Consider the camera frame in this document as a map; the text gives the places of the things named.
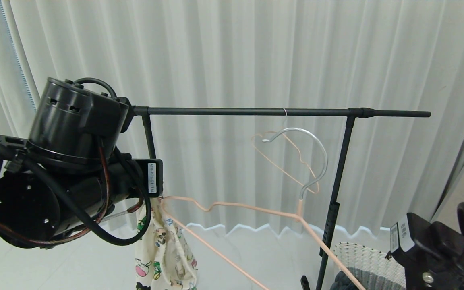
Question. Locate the cream printed garment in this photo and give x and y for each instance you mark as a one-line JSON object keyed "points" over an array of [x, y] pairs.
{"points": [[163, 249]]}

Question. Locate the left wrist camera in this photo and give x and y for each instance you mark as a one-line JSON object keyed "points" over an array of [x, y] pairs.
{"points": [[124, 114]]}

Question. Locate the dark grey garment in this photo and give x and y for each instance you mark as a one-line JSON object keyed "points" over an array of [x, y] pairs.
{"points": [[342, 282]]}

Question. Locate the pink clothes hanger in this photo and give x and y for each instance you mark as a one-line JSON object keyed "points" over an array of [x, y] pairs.
{"points": [[256, 208], [296, 149]]}

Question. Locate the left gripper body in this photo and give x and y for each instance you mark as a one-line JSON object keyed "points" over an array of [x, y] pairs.
{"points": [[95, 189]]}

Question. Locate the white curtain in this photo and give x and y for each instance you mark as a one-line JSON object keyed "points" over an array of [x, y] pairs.
{"points": [[236, 52]]}

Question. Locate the white laundry basket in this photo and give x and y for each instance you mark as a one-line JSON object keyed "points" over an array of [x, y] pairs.
{"points": [[373, 262]]}

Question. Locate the black clothes rack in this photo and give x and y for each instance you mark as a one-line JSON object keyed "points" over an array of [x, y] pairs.
{"points": [[236, 111]]}

